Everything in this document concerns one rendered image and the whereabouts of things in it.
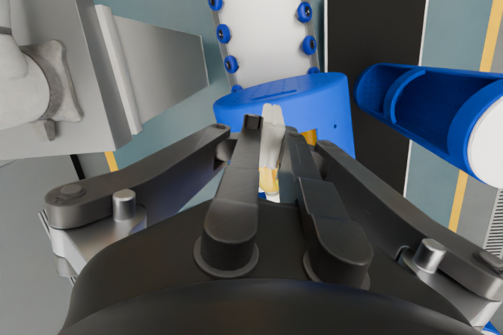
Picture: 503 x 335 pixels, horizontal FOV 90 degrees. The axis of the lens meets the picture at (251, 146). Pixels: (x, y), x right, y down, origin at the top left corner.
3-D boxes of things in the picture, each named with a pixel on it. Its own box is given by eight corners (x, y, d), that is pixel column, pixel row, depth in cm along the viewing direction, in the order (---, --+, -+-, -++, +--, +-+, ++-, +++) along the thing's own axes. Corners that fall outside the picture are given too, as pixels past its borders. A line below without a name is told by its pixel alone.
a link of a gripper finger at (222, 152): (255, 167, 15) (205, 159, 15) (258, 140, 19) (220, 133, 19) (260, 143, 14) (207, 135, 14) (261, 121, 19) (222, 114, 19)
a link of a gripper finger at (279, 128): (274, 125, 15) (286, 127, 15) (272, 103, 22) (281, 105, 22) (265, 168, 16) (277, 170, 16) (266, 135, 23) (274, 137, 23)
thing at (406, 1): (321, 217, 193) (325, 231, 179) (318, -4, 142) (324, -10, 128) (391, 214, 189) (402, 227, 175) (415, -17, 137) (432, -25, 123)
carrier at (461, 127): (407, 60, 137) (353, 65, 140) (616, 72, 55) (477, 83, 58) (401, 111, 147) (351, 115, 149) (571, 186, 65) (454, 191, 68)
